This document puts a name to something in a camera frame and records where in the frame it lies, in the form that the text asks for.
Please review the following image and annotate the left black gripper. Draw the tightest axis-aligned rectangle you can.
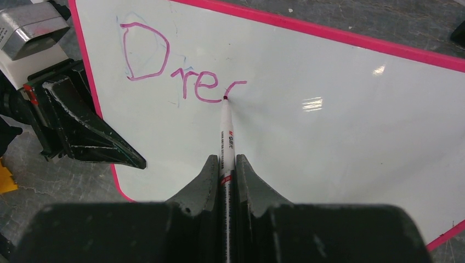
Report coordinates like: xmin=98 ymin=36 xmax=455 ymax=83
xmin=21 ymin=60 xmax=146 ymax=169

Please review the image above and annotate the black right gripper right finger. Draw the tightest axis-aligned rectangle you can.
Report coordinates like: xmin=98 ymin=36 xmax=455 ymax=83
xmin=236 ymin=155 xmax=431 ymax=262

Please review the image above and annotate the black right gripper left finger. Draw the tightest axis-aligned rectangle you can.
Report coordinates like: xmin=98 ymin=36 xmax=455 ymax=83
xmin=10 ymin=155 xmax=219 ymax=262

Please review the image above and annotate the magenta whiteboard marker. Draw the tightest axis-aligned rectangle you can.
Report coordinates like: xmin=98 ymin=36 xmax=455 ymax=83
xmin=219 ymin=95 xmax=236 ymax=262

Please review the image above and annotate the pink framed whiteboard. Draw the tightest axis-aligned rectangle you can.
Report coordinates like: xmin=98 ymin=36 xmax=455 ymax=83
xmin=69 ymin=1 xmax=464 ymax=249

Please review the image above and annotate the orange wedge block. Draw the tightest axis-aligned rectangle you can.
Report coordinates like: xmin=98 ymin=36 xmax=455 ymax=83
xmin=1 ymin=159 xmax=19 ymax=194

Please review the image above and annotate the pink tripod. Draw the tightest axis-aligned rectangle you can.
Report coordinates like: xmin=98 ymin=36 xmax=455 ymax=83
xmin=450 ymin=21 xmax=465 ymax=47

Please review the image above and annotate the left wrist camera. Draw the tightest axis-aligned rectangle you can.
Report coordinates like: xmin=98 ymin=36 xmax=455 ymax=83
xmin=1 ymin=1 xmax=71 ymax=90

